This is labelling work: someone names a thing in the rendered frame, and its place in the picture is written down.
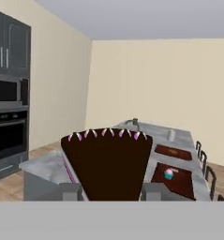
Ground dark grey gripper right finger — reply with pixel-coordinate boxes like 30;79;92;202
141;182;187;203

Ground grey cylinder shaker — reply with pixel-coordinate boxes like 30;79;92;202
167;128;176;142

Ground grey kitchen island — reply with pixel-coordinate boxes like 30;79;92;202
19;120;212;203

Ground brown tray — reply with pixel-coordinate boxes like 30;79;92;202
154;143;193;161
150;161;197;202

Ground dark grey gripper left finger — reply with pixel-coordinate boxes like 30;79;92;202
37;182;83;203

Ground dark grey cupboards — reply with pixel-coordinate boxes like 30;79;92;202
0;7;32;79

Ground chocolate cake slice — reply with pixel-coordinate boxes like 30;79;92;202
60;127;154;202

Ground chrome sink tap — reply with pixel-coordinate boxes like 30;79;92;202
126;117;141;131

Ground black microwave oven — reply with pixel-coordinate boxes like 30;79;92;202
0;73;31;111

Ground pink and teal cupcake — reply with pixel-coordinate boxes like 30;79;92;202
164;168;174;181

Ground dark grey drawer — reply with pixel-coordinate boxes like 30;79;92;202
0;152;29;185

